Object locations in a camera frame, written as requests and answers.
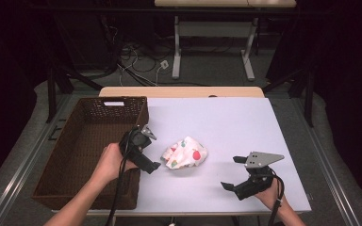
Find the beige desk with white legs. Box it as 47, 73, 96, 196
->
154, 0, 297, 82

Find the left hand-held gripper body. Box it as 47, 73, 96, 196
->
118, 123, 158, 164

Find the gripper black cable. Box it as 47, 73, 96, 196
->
105, 150, 131, 226
267, 170, 287, 226

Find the white cloth with coloured dots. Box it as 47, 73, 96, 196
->
160, 136, 209, 170

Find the tangle of floor cables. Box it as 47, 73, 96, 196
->
100, 18, 215, 89

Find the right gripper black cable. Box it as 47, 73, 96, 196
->
267, 170, 287, 226

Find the person's left hand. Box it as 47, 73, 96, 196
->
92, 142, 140, 186

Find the metal floor rail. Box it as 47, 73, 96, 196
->
290, 97, 361, 226
0, 93, 74, 226

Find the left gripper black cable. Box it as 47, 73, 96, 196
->
105, 150, 131, 226

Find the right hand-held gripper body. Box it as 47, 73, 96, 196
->
234, 151, 286, 202

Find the black metal stand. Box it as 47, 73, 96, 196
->
44, 60, 106, 124
261, 67, 316, 129

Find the dark brown woven basket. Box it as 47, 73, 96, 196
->
31, 96, 150, 211

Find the person's right hand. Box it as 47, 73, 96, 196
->
254, 178, 287, 212

